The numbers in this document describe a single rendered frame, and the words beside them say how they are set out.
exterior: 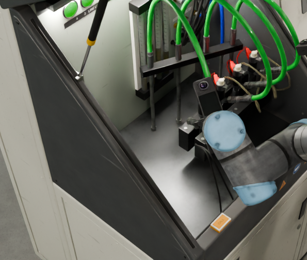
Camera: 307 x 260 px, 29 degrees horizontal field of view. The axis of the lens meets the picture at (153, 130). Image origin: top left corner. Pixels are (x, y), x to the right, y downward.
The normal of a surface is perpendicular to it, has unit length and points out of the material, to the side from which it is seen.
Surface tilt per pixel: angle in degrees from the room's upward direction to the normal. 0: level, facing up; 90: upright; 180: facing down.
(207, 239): 0
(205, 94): 21
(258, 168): 38
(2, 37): 90
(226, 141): 45
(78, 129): 90
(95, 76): 90
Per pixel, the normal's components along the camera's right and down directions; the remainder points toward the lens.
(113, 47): 0.74, 0.47
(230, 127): -0.04, 0.04
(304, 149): -0.84, 0.38
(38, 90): -0.67, 0.55
